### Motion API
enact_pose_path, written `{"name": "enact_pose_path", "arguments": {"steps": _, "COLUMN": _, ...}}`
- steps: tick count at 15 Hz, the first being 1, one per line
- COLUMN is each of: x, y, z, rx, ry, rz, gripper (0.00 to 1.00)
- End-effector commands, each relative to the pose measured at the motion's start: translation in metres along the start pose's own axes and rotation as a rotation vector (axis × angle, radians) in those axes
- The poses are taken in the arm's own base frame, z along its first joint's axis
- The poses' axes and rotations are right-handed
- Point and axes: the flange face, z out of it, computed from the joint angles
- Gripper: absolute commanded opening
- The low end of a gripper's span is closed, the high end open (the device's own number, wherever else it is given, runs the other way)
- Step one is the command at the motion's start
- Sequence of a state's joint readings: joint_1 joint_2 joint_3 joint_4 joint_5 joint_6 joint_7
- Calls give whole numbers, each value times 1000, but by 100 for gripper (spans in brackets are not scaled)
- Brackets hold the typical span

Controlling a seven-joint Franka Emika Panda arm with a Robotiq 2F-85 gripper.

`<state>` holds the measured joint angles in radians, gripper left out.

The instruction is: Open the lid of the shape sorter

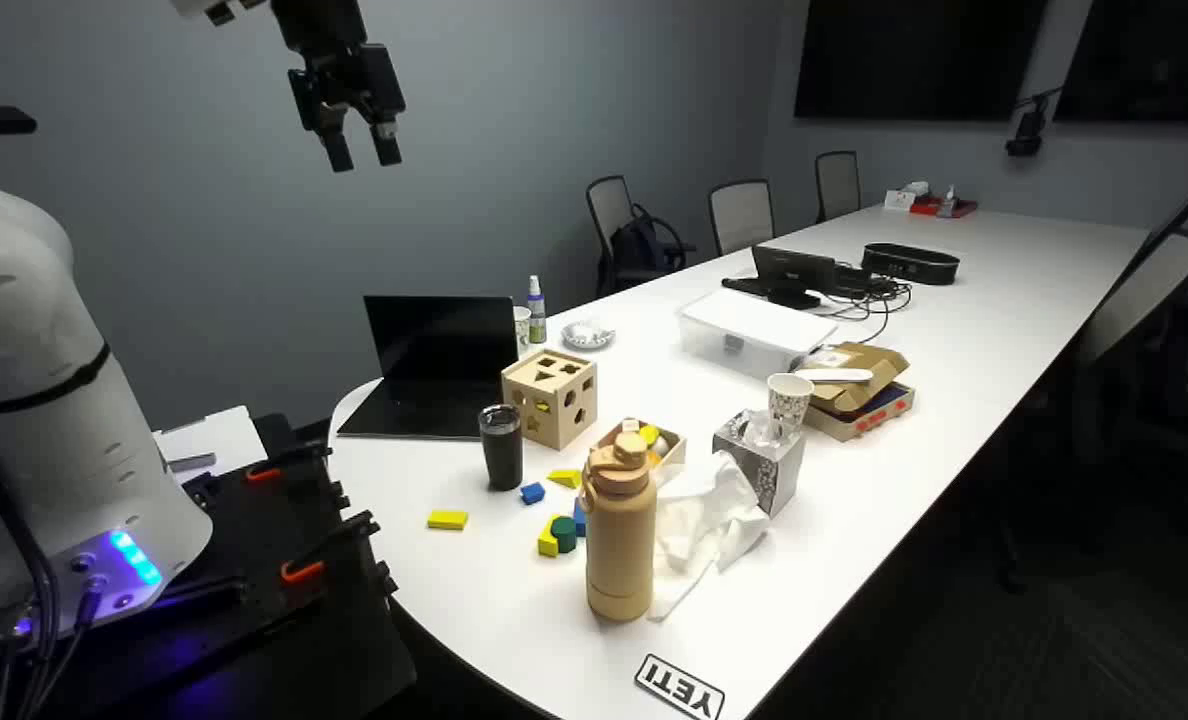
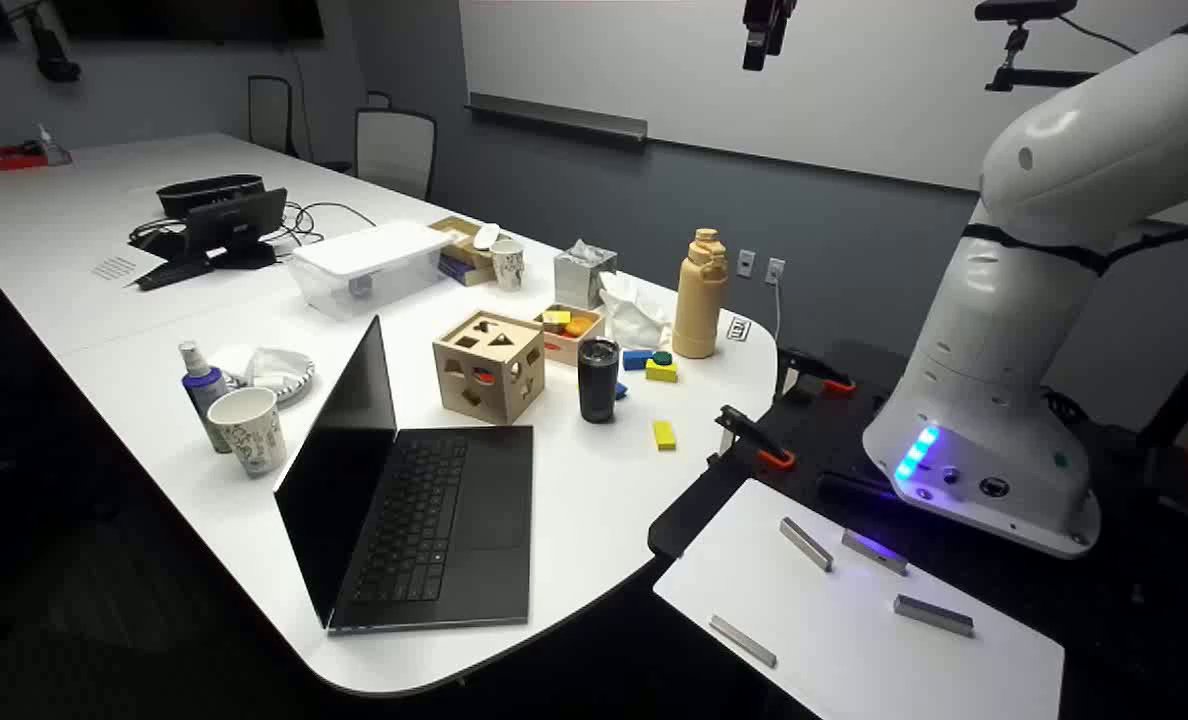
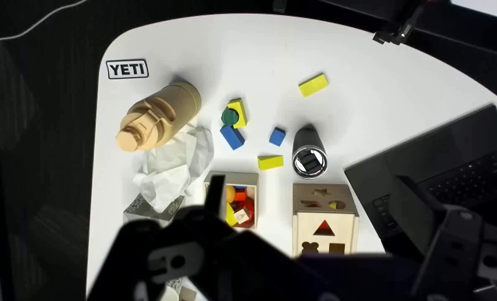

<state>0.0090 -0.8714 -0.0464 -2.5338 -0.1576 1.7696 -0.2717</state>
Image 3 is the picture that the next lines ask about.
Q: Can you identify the yellow arch block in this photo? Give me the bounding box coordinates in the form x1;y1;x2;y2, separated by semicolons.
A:
225;98;249;131

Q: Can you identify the clear plastic bag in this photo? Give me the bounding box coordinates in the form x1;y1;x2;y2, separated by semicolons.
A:
132;123;215;215

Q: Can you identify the black laptop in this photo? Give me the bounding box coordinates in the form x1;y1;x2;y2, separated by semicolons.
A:
342;103;497;258

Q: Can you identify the black mounting clamp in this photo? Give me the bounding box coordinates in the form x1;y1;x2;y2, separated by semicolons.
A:
371;0;428;48

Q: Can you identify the yellow rectangular block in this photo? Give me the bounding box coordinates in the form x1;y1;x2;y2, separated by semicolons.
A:
296;73;331;99
255;155;285;173

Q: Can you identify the small blue cube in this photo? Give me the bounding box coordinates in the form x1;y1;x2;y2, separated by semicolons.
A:
267;126;287;150

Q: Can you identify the green cylinder block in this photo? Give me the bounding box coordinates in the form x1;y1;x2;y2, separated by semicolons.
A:
219;108;240;128

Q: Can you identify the red triangle block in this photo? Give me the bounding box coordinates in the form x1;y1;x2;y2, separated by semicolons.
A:
312;220;336;237

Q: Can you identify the wooden tray with blocks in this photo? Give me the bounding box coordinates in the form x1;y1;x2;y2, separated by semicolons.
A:
203;170;260;232

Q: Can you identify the grey patterned tissue box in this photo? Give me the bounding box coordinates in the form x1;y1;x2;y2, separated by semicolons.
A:
121;191;185;228

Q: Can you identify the tan insulated bottle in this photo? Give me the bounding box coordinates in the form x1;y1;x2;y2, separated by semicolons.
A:
113;78;203;155

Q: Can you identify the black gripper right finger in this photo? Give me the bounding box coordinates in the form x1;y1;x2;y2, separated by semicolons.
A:
389;175;497;301

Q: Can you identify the thin grey cable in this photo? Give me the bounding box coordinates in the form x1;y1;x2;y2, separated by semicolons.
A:
0;0;86;48

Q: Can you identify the blue rectangular block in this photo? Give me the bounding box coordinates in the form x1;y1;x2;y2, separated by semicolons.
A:
219;125;245;153

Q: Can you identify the black tumbler cup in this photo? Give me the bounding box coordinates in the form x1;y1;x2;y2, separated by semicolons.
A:
290;125;329;180

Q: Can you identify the YETI sticker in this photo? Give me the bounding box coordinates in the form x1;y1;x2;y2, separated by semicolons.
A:
103;58;150;83

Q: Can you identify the wooden shape sorter lid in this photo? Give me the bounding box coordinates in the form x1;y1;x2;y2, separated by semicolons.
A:
292;213;357;260

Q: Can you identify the wooden shape sorter box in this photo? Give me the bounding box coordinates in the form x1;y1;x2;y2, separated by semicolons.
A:
289;183;361;260

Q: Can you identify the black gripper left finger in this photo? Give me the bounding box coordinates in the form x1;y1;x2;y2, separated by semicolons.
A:
86;175;317;301

